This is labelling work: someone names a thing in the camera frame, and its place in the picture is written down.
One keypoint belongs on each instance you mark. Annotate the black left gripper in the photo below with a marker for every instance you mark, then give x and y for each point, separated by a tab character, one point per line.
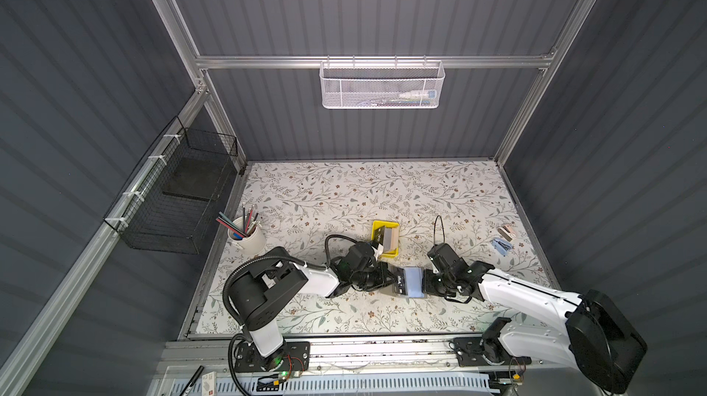
382	270

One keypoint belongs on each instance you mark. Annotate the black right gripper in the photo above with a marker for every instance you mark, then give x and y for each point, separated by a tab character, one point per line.
427	287

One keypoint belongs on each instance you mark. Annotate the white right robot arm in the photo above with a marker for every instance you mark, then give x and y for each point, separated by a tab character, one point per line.
587	332

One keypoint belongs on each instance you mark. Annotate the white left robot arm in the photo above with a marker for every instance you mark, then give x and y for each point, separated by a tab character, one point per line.
256	292

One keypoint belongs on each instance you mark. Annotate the yellow plastic tray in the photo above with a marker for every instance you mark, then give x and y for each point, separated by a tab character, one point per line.
377	238

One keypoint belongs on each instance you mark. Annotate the blue small clip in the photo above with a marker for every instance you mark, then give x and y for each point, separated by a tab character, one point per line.
502	246

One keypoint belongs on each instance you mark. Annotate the pink white small clip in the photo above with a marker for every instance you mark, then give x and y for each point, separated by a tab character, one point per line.
506	233

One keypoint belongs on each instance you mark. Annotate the white pen cup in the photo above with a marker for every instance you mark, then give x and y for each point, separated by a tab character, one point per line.
253	244

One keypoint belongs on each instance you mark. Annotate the coloured pens in cup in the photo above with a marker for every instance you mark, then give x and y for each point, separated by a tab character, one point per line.
242	226

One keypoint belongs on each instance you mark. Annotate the white tube in basket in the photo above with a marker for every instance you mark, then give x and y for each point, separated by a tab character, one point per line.
419	96

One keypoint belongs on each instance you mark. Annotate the white wire mesh basket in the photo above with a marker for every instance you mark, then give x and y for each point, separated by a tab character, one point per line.
375	85

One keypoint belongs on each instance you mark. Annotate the white slotted cable duct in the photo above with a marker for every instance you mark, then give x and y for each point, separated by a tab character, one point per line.
375	384

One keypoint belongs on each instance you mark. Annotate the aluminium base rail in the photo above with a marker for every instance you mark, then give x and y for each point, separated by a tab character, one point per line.
351	352

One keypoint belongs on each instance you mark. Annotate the black wire basket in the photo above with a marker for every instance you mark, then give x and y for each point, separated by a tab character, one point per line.
180	191

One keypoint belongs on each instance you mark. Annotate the aluminium frame post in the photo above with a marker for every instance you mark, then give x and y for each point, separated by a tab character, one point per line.
180	35

